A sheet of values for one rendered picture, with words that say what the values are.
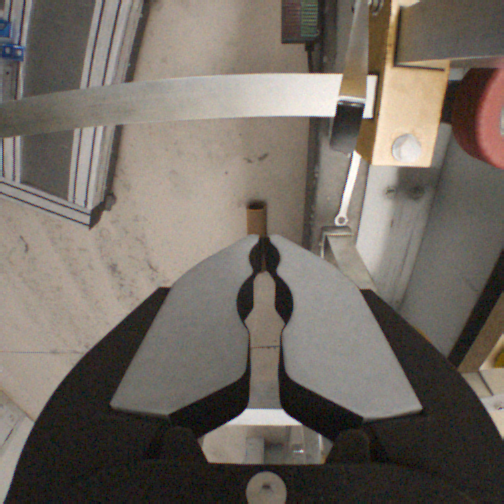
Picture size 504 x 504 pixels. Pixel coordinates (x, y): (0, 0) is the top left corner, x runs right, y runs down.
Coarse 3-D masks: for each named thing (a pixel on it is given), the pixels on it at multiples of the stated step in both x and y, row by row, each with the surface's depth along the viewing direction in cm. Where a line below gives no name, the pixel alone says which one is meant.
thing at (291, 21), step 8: (288, 0) 28; (296, 0) 28; (288, 8) 28; (296, 8) 28; (288, 16) 29; (296, 16) 29; (288, 24) 29; (296, 24) 29; (288, 32) 30; (296, 32) 30
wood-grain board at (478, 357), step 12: (492, 312) 29; (492, 324) 29; (480, 336) 30; (492, 336) 28; (480, 348) 30; (492, 348) 28; (468, 360) 32; (480, 360) 30; (492, 360) 29; (468, 372) 32
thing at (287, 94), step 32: (64, 96) 20; (96, 96) 20; (128, 96) 20; (160, 96) 20; (192, 96) 20; (224, 96) 20; (256, 96) 20; (288, 96) 20; (320, 96) 20; (448, 96) 19; (0, 128) 21; (32, 128) 21; (64, 128) 21
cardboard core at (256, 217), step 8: (248, 208) 111; (256, 208) 116; (264, 208) 111; (248, 216) 112; (256, 216) 110; (264, 216) 112; (248, 224) 114; (256, 224) 112; (264, 224) 114; (248, 232) 116; (256, 232) 114; (264, 232) 116; (264, 256) 122; (264, 264) 124
